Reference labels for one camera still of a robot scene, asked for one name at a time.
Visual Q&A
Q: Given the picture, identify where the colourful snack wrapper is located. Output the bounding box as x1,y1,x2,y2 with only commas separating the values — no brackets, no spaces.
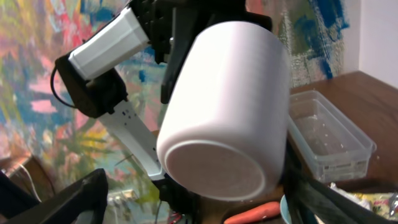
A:
353,192,397,222

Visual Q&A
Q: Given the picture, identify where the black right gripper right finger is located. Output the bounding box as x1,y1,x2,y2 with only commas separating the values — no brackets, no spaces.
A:
281,141,386,224

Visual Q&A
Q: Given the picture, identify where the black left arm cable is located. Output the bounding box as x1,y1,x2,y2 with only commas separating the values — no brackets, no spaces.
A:
50,65,77,109

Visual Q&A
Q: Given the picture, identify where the clear plastic bin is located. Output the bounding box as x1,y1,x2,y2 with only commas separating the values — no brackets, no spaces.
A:
289,90,377,183

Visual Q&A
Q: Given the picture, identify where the orange carrot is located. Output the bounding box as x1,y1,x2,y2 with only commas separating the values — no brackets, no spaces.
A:
223,202,280,224

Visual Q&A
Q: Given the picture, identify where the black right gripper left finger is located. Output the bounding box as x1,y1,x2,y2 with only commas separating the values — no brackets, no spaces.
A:
6,169,108,224

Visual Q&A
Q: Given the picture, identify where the pink white cup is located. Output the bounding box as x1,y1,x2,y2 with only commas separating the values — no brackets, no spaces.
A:
157,21,290,201

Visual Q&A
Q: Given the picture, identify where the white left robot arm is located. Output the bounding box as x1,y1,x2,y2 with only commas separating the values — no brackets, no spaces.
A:
53,0,272,215

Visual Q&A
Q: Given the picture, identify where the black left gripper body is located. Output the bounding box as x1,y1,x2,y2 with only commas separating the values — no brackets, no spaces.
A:
129,0,272,104

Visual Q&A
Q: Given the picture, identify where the light blue rice bowl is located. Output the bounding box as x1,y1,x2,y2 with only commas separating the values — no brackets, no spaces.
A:
280,195,292,224

